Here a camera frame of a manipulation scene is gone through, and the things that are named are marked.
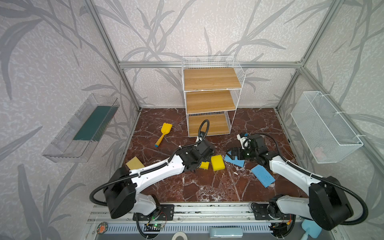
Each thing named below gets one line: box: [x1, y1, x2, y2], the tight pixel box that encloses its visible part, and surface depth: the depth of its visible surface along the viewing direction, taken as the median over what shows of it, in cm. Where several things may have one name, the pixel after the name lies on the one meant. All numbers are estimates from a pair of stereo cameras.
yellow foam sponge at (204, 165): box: [200, 161, 210, 170], surface depth 90 cm
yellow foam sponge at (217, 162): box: [211, 154, 226, 172], surface depth 91 cm
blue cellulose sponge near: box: [224, 154, 245, 168], surface depth 92 cm
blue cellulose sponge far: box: [251, 164, 276, 188], surface depth 85 cm
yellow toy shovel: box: [155, 122, 173, 148], surface depth 109 cm
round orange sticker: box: [96, 221, 109, 235], surface depth 71 cm
